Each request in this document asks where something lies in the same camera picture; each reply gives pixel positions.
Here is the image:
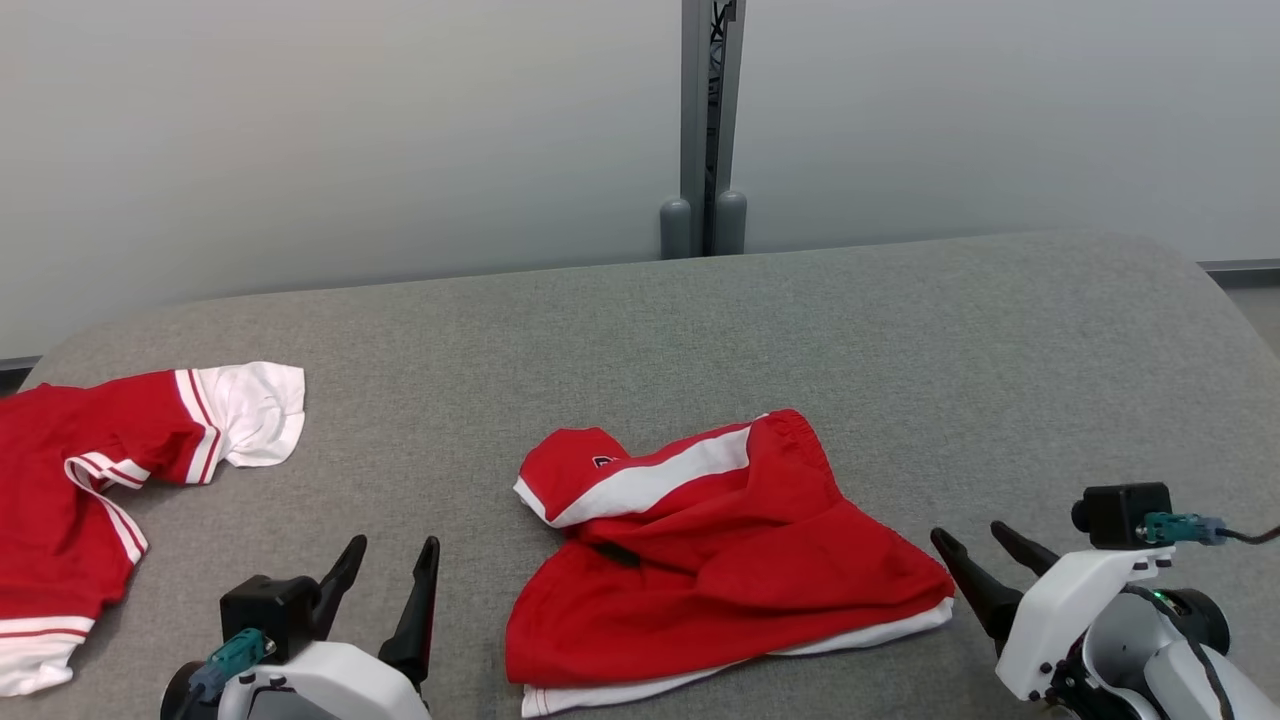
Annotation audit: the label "grey partition post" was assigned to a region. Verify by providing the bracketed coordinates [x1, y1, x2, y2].
[680, 0, 748, 258]

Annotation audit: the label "red white sports shirt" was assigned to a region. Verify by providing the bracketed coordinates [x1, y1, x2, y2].
[0, 361, 307, 698]

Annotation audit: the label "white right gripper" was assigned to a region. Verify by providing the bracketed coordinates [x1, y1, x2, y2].
[929, 520, 1177, 703]

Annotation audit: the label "red shorts with white stripes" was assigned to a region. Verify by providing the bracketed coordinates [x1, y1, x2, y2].
[504, 408, 957, 719]

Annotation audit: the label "grey cylindrical post foot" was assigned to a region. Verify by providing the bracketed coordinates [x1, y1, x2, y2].
[713, 190, 749, 257]
[659, 197, 694, 261]

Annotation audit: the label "teal camera connector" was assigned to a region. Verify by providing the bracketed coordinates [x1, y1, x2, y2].
[1140, 512, 1227, 547]
[189, 628, 277, 703]

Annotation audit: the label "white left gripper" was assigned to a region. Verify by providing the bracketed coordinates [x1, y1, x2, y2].
[216, 535, 442, 720]

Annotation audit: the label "teal right camera connector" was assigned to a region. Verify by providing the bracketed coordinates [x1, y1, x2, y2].
[1140, 512, 1227, 547]

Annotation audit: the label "teal left camera connector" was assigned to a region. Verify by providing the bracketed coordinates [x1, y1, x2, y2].
[189, 628, 277, 703]

